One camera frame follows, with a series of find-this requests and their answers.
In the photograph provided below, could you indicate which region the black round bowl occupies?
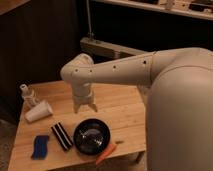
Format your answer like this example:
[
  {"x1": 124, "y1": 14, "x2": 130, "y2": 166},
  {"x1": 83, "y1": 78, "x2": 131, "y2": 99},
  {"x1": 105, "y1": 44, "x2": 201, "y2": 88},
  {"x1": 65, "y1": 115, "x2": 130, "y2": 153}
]
[{"x1": 73, "y1": 118, "x2": 111, "y2": 155}]

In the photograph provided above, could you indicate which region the clear plastic bottle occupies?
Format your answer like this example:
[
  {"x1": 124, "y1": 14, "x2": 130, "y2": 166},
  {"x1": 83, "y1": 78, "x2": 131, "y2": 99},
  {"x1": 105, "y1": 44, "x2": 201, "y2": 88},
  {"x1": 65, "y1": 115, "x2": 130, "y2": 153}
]
[{"x1": 20, "y1": 84, "x2": 39, "y2": 108}]

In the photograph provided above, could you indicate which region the black white striped sponge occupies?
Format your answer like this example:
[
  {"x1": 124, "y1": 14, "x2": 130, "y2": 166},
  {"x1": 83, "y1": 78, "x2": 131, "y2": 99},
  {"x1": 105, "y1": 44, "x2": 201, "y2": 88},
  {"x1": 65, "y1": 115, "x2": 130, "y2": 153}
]
[{"x1": 51, "y1": 122, "x2": 73, "y2": 151}]

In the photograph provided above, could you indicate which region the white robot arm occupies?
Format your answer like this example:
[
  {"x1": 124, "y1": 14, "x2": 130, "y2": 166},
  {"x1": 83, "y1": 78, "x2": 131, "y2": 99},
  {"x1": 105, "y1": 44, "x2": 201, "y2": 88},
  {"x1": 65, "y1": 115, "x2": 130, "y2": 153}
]
[{"x1": 60, "y1": 47, "x2": 213, "y2": 171}]

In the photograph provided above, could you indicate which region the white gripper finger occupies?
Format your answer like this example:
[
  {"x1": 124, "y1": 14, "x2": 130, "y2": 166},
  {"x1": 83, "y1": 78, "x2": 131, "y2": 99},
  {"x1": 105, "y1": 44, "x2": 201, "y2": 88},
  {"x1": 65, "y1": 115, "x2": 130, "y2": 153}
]
[
  {"x1": 73, "y1": 104, "x2": 81, "y2": 114},
  {"x1": 89, "y1": 103, "x2": 98, "y2": 112}
]

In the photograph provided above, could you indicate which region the wooden table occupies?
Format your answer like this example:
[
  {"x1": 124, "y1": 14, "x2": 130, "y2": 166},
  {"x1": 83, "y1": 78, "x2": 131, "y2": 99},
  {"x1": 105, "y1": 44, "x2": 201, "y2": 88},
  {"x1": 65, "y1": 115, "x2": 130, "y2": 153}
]
[{"x1": 8, "y1": 81, "x2": 146, "y2": 171}]

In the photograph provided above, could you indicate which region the blue folded cloth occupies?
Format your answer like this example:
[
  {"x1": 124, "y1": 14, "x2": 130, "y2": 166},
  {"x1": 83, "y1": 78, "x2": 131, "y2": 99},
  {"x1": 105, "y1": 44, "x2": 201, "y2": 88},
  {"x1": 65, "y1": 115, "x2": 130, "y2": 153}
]
[{"x1": 31, "y1": 135, "x2": 49, "y2": 159}]

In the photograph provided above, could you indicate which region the upper wooden shelf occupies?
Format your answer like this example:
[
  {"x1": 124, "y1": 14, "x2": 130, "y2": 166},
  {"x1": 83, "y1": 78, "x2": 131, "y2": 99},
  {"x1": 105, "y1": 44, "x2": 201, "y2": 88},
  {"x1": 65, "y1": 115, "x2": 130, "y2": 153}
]
[{"x1": 94, "y1": 0, "x2": 213, "y2": 21}]

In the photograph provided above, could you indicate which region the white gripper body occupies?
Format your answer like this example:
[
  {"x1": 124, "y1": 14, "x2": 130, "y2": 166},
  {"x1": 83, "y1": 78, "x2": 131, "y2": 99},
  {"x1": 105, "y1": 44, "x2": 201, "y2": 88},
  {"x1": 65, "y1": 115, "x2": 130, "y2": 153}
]
[{"x1": 73, "y1": 91, "x2": 94, "y2": 105}]

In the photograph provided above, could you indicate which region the metal shelf rail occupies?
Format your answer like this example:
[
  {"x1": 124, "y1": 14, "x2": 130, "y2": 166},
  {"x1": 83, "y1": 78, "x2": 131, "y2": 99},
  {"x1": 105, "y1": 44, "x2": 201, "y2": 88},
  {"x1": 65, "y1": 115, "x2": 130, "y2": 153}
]
[{"x1": 80, "y1": 37, "x2": 144, "y2": 59}]

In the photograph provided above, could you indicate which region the orange carrot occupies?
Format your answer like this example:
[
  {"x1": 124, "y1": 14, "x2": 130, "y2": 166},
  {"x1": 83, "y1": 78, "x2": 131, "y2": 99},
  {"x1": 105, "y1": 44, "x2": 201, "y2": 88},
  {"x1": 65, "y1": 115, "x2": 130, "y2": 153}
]
[{"x1": 95, "y1": 141, "x2": 122, "y2": 165}]

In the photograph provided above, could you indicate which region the vertical metal pole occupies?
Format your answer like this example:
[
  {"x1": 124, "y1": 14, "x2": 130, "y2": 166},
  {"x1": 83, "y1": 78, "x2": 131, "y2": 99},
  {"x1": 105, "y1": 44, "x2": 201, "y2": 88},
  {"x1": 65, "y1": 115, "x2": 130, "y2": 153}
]
[{"x1": 86, "y1": 0, "x2": 94, "y2": 41}]

